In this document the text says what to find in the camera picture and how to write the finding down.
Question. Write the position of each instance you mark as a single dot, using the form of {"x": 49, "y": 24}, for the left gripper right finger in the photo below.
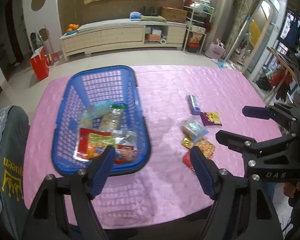
{"x": 242, "y": 208}

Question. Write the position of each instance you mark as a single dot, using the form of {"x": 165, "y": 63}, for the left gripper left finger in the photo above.
{"x": 47, "y": 218}

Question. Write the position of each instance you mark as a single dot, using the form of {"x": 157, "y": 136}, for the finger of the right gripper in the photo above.
{"x": 282, "y": 114}
{"x": 241, "y": 144}

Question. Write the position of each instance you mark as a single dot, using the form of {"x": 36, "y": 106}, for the yellow noodle snack pack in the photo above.
{"x": 206, "y": 147}

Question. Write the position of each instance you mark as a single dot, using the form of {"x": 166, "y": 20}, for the purple yellow snack box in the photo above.
{"x": 210, "y": 119}

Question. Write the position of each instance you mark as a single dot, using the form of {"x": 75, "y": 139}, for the small red snack packet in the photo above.
{"x": 186, "y": 160}

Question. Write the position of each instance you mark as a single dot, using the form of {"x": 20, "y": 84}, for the red yellow snack pouch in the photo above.
{"x": 92, "y": 143}

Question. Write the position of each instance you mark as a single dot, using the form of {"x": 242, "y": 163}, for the blue striped cookie bag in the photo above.
{"x": 95, "y": 111}

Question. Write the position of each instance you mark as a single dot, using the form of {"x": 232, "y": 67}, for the green-edged cracker pack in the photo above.
{"x": 112, "y": 120}

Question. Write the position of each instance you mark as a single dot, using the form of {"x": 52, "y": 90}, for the orange cartoon snack pack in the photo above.
{"x": 110, "y": 151}

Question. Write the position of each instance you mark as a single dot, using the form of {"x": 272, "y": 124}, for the pink quilted tablecloth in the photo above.
{"x": 165, "y": 189}

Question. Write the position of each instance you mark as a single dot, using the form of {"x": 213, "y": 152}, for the pink gift bag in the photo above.
{"x": 216, "y": 50}

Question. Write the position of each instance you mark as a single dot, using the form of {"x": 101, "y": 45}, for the arched floor mirror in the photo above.
{"x": 259, "y": 19}

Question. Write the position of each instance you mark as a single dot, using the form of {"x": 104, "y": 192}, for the grey sofa with cover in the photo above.
{"x": 14, "y": 131}

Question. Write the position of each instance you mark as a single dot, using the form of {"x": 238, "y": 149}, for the silver standing air conditioner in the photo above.
{"x": 220, "y": 20}

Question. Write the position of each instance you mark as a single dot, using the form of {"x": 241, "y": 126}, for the white metal shelf rack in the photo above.
{"x": 198, "y": 24}

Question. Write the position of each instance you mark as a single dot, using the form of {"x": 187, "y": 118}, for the cardboard box on cabinet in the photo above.
{"x": 173, "y": 14}

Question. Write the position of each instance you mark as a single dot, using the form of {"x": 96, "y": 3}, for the red paper bag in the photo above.
{"x": 40, "y": 64}

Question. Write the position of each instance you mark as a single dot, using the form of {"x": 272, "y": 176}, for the cream tv cabinet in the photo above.
{"x": 122, "y": 34}

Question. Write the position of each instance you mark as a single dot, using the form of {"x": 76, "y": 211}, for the bowl of oranges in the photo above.
{"x": 72, "y": 28}

